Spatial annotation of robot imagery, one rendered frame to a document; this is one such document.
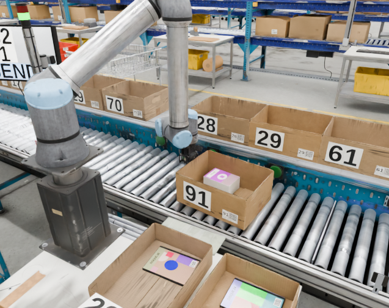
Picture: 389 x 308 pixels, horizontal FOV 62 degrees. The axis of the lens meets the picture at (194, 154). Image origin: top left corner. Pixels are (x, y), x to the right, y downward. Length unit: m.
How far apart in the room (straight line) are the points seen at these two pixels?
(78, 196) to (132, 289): 0.40
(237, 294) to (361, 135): 1.18
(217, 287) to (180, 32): 0.96
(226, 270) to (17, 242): 1.93
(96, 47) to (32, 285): 0.93
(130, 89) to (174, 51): 1.40
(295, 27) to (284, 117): 4.14
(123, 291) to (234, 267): 0.42
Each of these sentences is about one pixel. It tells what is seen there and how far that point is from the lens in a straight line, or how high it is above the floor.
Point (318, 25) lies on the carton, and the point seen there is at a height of 1.02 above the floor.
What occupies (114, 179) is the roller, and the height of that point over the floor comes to 0.74.
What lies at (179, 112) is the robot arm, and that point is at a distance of 1.40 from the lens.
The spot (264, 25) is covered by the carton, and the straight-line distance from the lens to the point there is 6.32.
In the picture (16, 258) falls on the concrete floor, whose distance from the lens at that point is 2.78.
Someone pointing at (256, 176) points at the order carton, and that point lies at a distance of 1.70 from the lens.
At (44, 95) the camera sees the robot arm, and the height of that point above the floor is 1.43.
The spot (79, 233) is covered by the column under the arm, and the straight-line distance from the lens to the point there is 1.39.
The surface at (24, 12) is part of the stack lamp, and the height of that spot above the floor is 1.62.
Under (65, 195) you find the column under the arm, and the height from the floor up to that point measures 1.07.
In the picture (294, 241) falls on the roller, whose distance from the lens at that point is 1.51.
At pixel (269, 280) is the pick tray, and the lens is 1.27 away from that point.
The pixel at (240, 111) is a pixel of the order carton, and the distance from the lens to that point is 2.19.
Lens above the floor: 1.76
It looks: 29 degrees down
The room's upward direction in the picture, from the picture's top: 1 degrees counter-clockwise
